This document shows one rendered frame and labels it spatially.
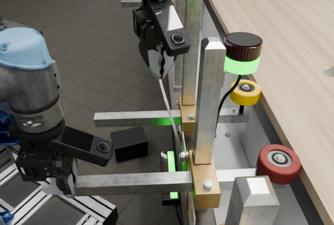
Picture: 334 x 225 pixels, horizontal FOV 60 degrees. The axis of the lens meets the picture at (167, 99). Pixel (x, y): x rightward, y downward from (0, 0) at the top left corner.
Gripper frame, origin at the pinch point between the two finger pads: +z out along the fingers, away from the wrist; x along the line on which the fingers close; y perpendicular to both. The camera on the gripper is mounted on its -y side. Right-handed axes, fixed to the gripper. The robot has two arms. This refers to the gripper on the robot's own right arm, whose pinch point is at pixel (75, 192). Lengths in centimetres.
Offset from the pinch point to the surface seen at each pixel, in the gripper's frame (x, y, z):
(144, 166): -76, -11, 82
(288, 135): -6.7, -46.2, -8.1
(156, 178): 0.1, -17.0, -3.8
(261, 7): -87, -66, -8
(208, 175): 0.6, -27.7, -4.9
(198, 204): 5.0, -25.1, -1.4
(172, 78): -63, -25, 12
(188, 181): 1.1, -23.4, -3.8
